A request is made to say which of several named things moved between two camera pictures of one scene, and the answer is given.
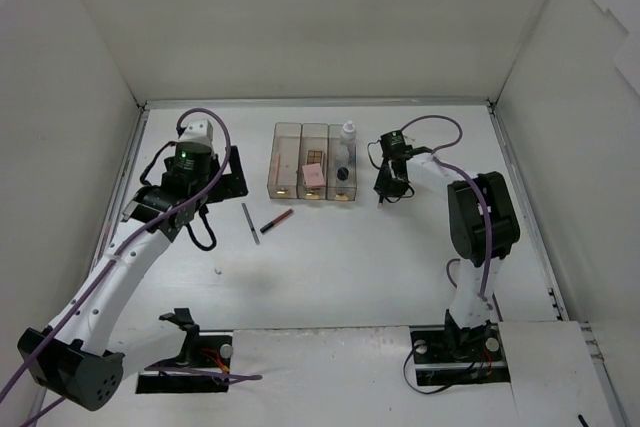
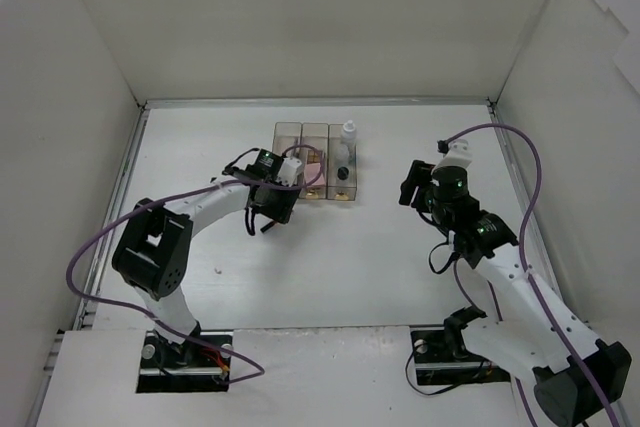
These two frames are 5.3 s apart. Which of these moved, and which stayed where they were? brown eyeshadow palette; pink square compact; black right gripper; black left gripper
Moved: black left gripper; black right gripper
Stayed: pink square compact; brown eyeshadow palette
